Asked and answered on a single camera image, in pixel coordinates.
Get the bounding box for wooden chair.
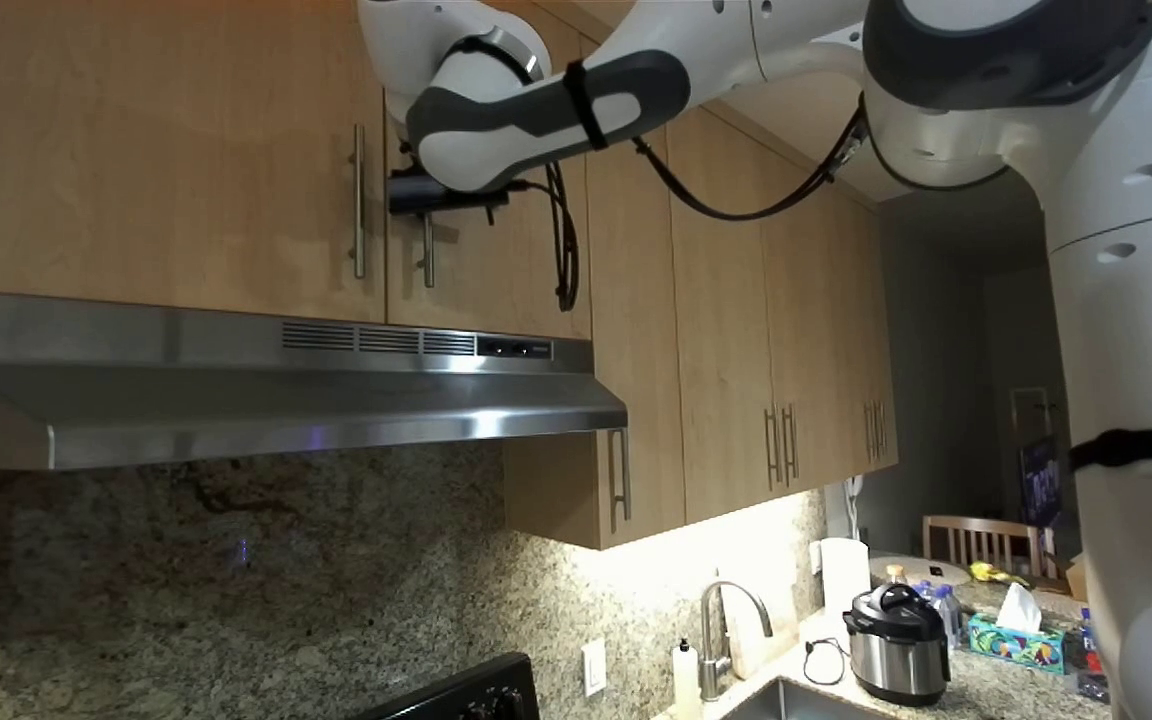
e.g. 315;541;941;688
923;517;1058;581

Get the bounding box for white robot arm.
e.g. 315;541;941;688
357;0;1152;720

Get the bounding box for tissue box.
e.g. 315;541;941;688
964;582;1063;670

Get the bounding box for silver black pressure cooker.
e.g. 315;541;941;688
845;582;952;707

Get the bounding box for stainless steel range hood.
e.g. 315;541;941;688
0;295;630;473

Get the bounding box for tall wooden wall cabinets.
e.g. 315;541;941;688
504;110;897;547

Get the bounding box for white wall outlet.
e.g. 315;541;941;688
581;640;610;698

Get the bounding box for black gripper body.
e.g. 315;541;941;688
385;168;510;217

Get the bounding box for white paper towel roll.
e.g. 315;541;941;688
820;535;873;613

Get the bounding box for steel kitchen sink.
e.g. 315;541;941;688
722;674;889;720

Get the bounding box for chrome kitchen faucet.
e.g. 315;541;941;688
702;576;777;698

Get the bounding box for cabinet door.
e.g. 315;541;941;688
0;0;385;319
379;74;597;344

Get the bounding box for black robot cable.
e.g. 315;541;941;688
510;91;1019;316

